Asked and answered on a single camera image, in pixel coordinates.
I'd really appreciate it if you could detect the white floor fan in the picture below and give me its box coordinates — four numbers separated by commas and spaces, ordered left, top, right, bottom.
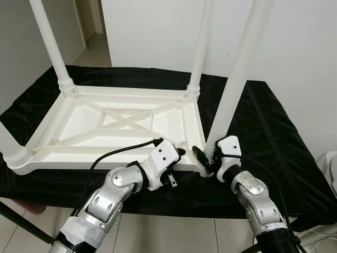
320, 152, 337, 190

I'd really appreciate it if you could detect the white plastic table leg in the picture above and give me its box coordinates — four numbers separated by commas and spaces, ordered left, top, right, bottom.
29, 0, 76, 94
206, 0, 275, 159
0, 124, 33, 170
187, 0, 215, 97

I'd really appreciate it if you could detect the grey metal tube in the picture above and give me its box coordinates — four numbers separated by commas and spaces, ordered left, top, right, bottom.
295, 224, 337, 248

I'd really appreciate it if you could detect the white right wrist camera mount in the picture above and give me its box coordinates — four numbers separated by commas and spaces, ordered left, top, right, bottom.
213, 135, 243, 180

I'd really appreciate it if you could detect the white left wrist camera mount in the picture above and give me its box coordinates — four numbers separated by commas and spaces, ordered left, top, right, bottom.
140, 141, 182, 191

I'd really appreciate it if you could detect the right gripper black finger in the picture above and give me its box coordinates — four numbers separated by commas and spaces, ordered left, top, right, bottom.
192, 146, 209, 168

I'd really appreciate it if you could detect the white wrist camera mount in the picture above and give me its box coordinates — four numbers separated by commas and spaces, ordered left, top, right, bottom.
213, 135, 243, 180
140, 141, 182, 191

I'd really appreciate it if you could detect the black table cloth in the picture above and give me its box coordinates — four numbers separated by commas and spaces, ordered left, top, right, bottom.
0, 66, 337, 219

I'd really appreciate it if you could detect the black metal table leg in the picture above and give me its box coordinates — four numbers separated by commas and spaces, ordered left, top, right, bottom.
0, 200, 53, 244

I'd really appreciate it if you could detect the red table edge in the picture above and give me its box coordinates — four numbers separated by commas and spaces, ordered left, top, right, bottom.
16, 203, 45, 214

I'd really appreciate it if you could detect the white plastic table top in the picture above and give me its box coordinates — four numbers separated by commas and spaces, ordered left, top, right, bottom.
8, 87, 216, 177

